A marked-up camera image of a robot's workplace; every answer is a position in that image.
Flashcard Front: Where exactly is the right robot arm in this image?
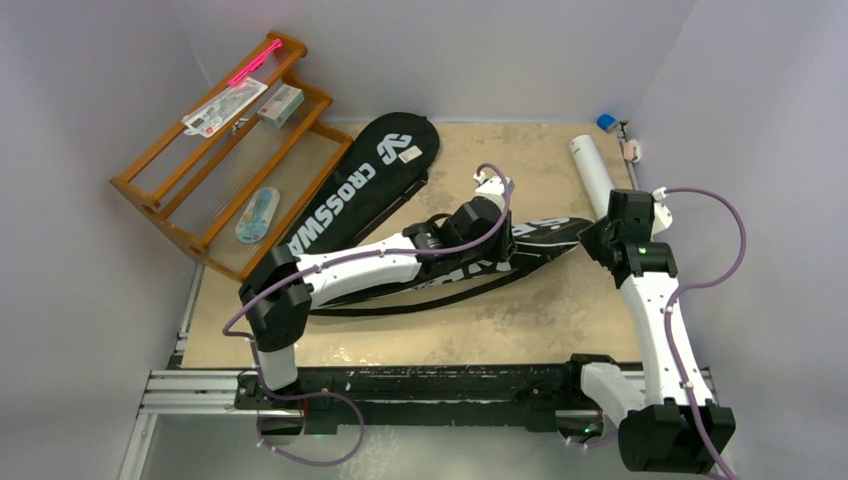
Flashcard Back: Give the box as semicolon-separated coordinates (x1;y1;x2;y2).
561;189;736;479

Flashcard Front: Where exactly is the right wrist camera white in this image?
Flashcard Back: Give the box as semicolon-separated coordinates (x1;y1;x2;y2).
651;187;673;235

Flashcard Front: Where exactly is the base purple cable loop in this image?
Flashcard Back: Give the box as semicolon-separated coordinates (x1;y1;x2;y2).
256;392;366;468

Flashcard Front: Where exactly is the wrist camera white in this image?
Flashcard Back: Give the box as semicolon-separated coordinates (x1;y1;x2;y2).
473;171;514;209
651;187;673;235

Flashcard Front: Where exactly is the small teal white box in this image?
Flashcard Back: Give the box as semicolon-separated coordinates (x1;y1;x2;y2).
257;83;305;128

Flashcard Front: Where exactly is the white shuttlecock tube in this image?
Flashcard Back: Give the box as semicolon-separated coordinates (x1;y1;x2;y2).
569;134;615;219

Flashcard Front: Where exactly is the pink white small object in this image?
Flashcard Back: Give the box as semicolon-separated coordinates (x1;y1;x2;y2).
623;139;641;164

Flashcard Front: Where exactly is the wooden tiered shelf rack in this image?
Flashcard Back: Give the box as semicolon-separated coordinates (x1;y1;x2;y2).
110;31;353;281

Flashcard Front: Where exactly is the blue toothbrush blister pack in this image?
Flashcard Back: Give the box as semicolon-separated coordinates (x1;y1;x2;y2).
235;187;280;244

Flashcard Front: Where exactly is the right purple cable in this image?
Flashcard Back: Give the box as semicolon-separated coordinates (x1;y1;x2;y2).
652;188;747;480

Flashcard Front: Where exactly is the black racket bag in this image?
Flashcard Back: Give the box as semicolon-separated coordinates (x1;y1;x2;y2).
311;217;593;318
280;112;441;256

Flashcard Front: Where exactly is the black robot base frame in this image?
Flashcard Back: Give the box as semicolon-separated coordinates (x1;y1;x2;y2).
142;360;721;442

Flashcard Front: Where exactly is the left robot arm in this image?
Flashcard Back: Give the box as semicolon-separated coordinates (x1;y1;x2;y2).
239;196;513;409

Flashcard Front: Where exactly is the pink pen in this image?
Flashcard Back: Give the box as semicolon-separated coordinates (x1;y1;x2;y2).
227;38;283;87

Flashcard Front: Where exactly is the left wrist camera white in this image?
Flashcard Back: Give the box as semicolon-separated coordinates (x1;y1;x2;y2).
473;171;514;209

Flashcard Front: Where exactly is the blue small object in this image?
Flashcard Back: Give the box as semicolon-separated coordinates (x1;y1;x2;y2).
596;114;619;133

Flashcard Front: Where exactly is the white packaged card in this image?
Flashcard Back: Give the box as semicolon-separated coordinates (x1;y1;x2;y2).
181;77;268;138

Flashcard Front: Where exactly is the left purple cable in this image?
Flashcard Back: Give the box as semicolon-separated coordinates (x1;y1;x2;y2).
221;162;515;466

